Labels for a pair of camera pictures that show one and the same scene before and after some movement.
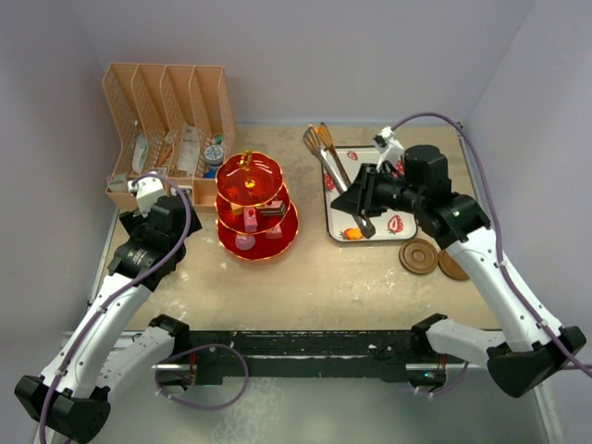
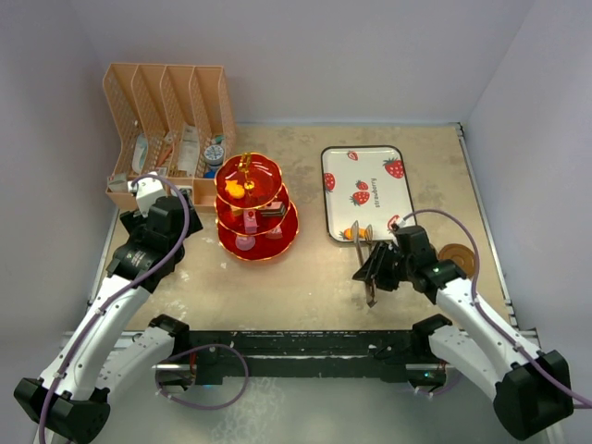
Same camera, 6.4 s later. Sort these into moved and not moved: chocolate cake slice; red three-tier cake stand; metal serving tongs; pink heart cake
Moved: metal serving tongs
Not moved: red three-tier cake stand; chocolate cake slice; pink heart cake
